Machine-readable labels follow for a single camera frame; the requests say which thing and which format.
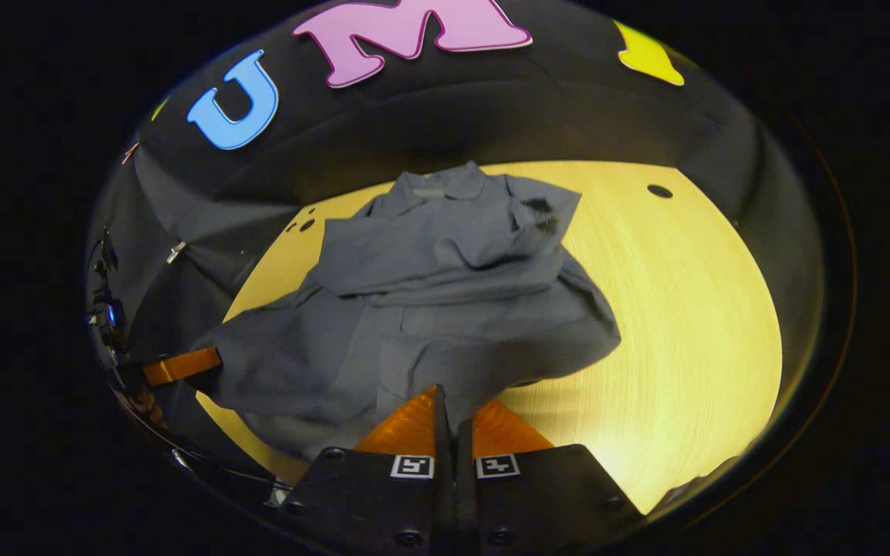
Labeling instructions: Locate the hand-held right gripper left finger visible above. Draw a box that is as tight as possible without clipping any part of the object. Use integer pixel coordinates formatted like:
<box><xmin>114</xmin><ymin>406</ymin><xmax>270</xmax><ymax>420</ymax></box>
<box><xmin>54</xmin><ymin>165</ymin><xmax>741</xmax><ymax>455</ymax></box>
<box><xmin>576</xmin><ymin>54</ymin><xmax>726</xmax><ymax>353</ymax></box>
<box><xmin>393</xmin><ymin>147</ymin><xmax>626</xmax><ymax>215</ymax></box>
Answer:
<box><xmin>275</xmin><ymin>385</ymin><xmax>457</xmax><ymax>556</ymax></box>

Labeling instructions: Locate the black backdrop cloth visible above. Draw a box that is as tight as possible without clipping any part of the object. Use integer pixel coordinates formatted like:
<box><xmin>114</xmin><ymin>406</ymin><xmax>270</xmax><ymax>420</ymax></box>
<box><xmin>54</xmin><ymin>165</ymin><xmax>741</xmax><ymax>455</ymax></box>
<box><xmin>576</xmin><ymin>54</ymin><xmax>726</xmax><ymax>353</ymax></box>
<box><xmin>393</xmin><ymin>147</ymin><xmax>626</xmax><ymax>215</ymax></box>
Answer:
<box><xmin>86</xmin><ymin>0</ymin><xmax>828</xmax><ymax>503</ymax></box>

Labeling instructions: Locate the grey button-up shirt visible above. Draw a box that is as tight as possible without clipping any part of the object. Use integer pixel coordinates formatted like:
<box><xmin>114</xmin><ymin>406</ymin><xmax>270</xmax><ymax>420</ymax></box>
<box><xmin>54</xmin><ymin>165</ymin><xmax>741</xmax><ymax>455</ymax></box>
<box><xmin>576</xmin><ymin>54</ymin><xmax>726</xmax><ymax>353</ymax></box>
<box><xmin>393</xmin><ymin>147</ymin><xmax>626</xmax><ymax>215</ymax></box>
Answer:
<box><xmin>190</xmin><ymin>161</ymin><xmax>622</xmax><ymax>464</ymax></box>

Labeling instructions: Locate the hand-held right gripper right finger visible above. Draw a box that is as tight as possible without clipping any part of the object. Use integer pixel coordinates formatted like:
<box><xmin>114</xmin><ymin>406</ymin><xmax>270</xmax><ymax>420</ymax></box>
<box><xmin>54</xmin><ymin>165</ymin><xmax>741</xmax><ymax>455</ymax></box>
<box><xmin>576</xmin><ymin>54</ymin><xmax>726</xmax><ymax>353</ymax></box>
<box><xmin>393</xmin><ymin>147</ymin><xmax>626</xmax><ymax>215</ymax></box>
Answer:
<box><xmin>457</xmin><ymin>398</ymin><xmax>643</xmax><ymax>556</ymax></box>

